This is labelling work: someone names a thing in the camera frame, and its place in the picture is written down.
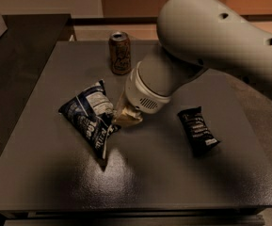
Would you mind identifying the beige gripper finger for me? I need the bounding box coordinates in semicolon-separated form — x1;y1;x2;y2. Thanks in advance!
112;105;143;126
115;91;128;118

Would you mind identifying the black snack bag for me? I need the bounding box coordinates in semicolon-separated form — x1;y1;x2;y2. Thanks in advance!
177;106;219;157

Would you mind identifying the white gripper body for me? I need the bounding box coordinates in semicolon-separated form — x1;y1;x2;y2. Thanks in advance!
124;62;171;113

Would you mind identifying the orange soda can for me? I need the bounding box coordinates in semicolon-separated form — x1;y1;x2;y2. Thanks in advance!
108;31;131;75

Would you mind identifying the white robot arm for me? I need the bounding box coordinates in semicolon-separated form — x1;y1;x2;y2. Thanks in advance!
113;0;272;127

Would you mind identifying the blue chip bag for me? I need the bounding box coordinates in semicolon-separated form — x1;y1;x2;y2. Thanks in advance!
58;80;120;159

